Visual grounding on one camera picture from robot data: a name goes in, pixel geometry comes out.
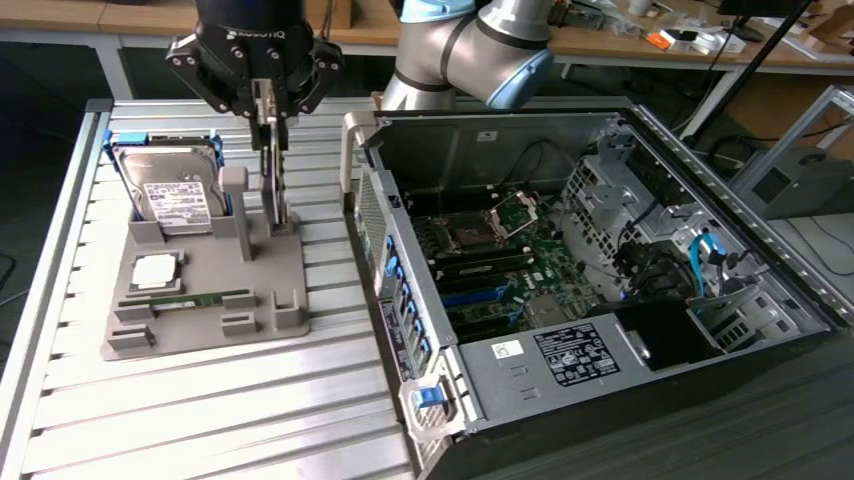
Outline green RAM stick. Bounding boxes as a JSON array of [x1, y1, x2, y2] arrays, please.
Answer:
[[150, 291, 253, 307]]

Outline CPU socket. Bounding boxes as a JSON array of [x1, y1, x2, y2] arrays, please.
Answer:
[[441, 210, 517, 252]]

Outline grey power supply with label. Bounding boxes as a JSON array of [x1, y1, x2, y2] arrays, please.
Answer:
[[457, 312, 653, 422]]

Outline orange and white box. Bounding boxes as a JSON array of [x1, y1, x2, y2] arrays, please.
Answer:
[[648, 28, 700, 51]]

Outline grey parts rack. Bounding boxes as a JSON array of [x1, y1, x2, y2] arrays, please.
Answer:
[[99, 166, 314, 362]]

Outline green motherboard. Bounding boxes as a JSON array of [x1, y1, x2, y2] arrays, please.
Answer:
[[406, 192, 626, 346]]

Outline brown cardboard piece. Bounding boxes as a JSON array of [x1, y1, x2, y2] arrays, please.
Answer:
[[804, 4, 854, 51]]

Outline grey disk bay caddy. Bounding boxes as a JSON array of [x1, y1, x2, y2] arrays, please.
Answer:
[[685, 287, 793, 354]]

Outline blue expansion slot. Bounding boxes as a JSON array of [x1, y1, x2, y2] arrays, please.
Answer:
[[441, 285, 517, 307]]

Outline grey metal drive cage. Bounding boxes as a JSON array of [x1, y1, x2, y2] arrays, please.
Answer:
[[558, 149, 676, 261]]

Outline wooden desk grey frame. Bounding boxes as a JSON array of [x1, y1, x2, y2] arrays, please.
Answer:
[[0, 0, 402, 101], [553, 9, 854, 139]]

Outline black stand pole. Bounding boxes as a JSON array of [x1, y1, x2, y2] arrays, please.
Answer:
[[678, 0, 821, 144]]

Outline hard disk in blue bracket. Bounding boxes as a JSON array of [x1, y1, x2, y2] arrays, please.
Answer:
[[103, 128, 233, 236]]

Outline aluminium profile frame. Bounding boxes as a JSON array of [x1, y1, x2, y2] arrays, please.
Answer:
[[733, 83, 854, 201]]

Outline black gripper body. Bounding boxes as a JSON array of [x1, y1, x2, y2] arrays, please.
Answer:
[[193, 0, 315, 121]]

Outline black wire bundle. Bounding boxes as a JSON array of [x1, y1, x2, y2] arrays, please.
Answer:
[[610, 239, 696, 304]]

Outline brown cardboard box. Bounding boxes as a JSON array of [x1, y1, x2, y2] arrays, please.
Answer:
[[313, 0, 354, 30]]

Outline grey computer tower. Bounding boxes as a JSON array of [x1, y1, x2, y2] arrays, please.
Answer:
[[729, 144, 854, 221]]

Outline metal socket cover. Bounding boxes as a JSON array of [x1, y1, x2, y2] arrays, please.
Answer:
[[481, 191, 543, 237]]

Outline black monitor with stand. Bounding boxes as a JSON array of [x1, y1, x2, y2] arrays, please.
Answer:
[[717, 0, 813, 42]]

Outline blue case latch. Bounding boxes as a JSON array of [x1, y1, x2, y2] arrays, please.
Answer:
[[410, 385, 446, 410]]

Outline silver CPU chip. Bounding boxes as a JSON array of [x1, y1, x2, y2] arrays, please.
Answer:
[[130, 254, 183, 290]]

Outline graphics card with metal bracket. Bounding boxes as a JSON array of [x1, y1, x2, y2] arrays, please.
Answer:
[[255, 78, 297, 226]]

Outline blue wire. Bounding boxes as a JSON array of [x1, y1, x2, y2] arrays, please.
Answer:
[[686, 230, 729, 301]]

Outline open grey PC case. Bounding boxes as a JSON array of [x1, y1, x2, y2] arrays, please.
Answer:
[[338, 95, 854, 480]]

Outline grey chipset heat sink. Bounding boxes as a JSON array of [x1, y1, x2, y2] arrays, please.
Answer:
[[530, 294, 573, 324]]

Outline grey case handle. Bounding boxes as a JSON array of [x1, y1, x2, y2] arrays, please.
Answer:
[[339, 110, 387, 195]]

